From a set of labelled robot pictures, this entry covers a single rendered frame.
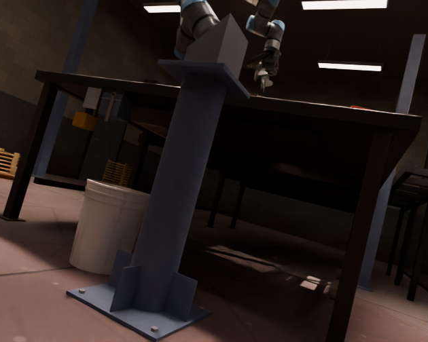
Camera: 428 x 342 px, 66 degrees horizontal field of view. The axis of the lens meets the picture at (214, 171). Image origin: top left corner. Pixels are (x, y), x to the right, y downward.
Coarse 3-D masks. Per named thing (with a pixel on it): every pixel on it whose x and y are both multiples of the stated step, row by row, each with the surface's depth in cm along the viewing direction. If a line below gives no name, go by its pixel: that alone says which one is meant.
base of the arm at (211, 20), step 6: (198, 18) 124; (204, 18) 123; (210, 18) 123; (216, 18) 124; (198, 24) 123; (204, 24) 121; (210, 24) 120; (192, 30) 127; (198, 30) 122; (204, 30) 120; (198, 36) 121
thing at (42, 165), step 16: (96, 0) 565; (80, 16) 557; (80, 32) 550; (80, 48) 556; (64, 64) 551; (64, 96) 547; (64, 112) 553; (48, 128) 539; (48, 144) 540; (48, 160) 546
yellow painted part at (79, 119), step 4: (88, 108) 183; (76, 112) 181; (80, 112) 180; (88, 112) 182; (92, 112) 185; (76, 116) 181; (80, 116) 179; (84, 116) 178; (88, 116) 179; (92, 116) 182; (76, 120) 180; (80, 120) 179; (84, 120) 178; (88, 120) 180; (92, 120) 182; (72, 124) 181; (76, 124) 180; (80, 124) 178; (84, 124) 178; (88, 124) 180; (92, 124) 183; (84, 128) 183; (88, 128) 181; (92, 128) 184
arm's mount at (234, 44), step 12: (216, 24) 117; (228, 24) 115; (204, 36) 118; (216, 36) 116; (228, 36) 117; (240, 36) 125; (192, 48) 119; (204, 48) 117; (216, 48) 115; (228, 48) 119; (240, 48) 128; (192, 60) 118; (204, 60) 116; (216, 60) 114; (228, 60) 121; (240, 60) 130
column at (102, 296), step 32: (160, 64) 118; (192, 64) 112; (224, 64) 107; (192, 96) 115; (224, 96) 123; (192, 128) 114; (160, 160) 118; (192, 160) 114; (160, 192) 114; (192, 192) 116; (160, 224) 112; (128, 256) 124; (160, 256) 111; (96, 288) 118; (128, 288) 108; (160, 288) 112; (192, 288) 111; (128, 320) 99; (160, 320) 106; (192, 320) 113
